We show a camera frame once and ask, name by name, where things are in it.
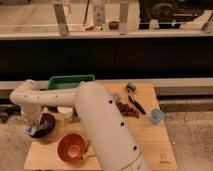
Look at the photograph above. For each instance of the purple bowl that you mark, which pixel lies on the purple bowl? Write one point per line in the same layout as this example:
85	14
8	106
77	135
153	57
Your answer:
48	119

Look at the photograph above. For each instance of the light blue towel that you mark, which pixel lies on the light blue towel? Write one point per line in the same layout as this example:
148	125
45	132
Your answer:
35	130

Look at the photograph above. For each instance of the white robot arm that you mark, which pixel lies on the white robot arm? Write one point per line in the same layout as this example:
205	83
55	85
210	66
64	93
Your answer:
96	108

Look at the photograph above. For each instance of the dark red background bowl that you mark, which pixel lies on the dark red background bowl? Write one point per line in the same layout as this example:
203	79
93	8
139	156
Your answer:
113	25

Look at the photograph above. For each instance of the orange bowl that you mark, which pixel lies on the orange bowl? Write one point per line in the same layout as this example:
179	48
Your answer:
71	148

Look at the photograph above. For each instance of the small metal clip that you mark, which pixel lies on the small metal clip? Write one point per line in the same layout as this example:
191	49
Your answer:
130	87

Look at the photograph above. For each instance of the green plastic bin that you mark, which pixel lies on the green plastic bin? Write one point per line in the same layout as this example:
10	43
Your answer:
70	81

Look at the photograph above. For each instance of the wooden board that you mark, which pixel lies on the wooden board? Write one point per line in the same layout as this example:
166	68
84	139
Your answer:
151	139

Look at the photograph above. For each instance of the white paper cup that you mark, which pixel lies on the white paper cup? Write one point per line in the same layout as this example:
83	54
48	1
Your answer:
67	112

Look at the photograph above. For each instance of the small blue cup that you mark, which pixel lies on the small blue cup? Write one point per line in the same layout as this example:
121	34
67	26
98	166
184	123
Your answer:
157	116

